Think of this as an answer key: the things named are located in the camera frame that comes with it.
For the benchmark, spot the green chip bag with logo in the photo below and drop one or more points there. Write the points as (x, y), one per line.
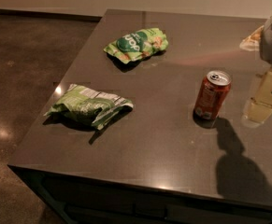
(138, 45)

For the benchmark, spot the dark cabinet drawers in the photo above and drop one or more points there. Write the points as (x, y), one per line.
(81, 200)

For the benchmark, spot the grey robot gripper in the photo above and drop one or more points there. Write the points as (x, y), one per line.
(261, 104)

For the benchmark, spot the crumpled green chip bag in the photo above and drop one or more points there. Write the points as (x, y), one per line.
(89, 107)

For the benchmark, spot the red coke can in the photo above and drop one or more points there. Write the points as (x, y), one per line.
(214, 88)

